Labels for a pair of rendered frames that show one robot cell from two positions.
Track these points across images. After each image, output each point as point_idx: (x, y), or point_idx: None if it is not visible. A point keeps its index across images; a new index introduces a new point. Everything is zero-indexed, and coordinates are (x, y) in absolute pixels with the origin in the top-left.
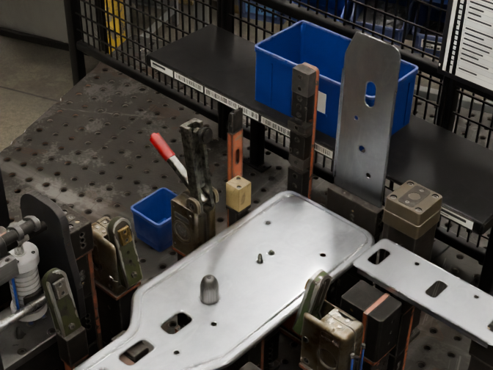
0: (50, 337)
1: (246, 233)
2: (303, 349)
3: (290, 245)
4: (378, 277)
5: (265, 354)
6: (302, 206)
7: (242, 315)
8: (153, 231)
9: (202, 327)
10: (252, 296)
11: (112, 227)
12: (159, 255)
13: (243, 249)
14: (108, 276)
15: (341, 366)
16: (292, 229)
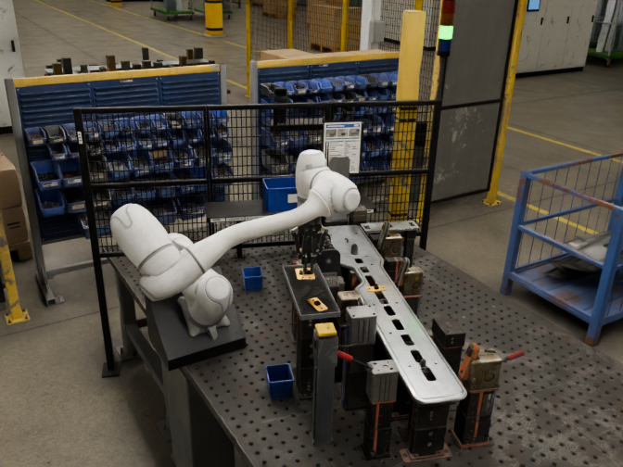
0: None
1: (331, 239)
2: (386, 252)
3: (346, 235)
4: (375, 230)
5: None
6: (330, 228)
7: (367, 251)
8: (259, 281)
9: (365, 258)
10: (362, 247)
11: None
12: (262, 291)
13: (338, 242)
14: None
15: (400, 248)
16: (338, 233)
